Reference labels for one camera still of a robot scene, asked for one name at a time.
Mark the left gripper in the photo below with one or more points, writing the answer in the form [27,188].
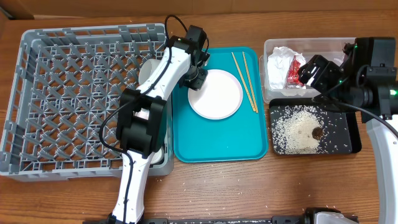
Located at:
[199,83]

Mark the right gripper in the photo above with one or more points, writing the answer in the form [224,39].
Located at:
[311,72]

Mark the white round plate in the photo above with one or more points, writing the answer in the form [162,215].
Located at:
[220,96]

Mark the red snack wrapper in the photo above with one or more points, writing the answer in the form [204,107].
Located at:
[292,78]

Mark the grey-green bowl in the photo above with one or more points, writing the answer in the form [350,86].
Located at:
[147,69]

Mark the brown food scrap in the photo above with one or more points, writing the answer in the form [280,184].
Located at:
[317,133]

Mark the white napkin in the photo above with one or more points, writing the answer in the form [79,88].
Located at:
[278,64]

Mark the white cup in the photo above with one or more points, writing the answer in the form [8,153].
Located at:
[157,157]

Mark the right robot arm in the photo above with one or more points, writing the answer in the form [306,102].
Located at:
[365,82]

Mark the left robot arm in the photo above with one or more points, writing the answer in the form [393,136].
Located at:
[142,117]

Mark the grey dishwasher rack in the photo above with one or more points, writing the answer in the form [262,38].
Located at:
[66,81]

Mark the left wooden chopstick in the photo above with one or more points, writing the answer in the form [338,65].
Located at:
[244,83]

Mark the wooden chopstick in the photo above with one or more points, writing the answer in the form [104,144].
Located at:
[244,83]
[250,83]

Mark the right wooden chopstick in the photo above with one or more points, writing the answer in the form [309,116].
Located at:
[250,83]

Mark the clear plastic bin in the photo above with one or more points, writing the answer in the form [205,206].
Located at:
[329,47]

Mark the black tray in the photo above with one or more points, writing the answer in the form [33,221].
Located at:
[347,138]

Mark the spilled rice pile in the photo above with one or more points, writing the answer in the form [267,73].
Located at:
[292,126]

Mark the teal serving tray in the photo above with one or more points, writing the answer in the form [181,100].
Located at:
[242,136]

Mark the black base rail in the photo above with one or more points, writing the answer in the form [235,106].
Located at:
[277,219]

